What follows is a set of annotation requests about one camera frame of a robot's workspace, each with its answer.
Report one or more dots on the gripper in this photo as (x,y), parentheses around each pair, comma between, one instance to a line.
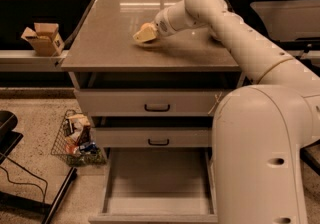
(161,26)

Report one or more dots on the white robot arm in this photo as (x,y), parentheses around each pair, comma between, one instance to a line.
(259,129)

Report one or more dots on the top grey drawer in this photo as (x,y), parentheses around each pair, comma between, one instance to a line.
(147,102)

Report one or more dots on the middle grey drawer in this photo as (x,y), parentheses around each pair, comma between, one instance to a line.
(152,137)

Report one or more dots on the bottom grey open drawer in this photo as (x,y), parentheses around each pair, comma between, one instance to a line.
(158,186)

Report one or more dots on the open cardboard box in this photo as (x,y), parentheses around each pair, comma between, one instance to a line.
(44,39)

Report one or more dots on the black office chair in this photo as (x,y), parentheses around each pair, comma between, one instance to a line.
(308,159)

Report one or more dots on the wire basket with items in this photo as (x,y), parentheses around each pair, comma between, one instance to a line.
(74,144)

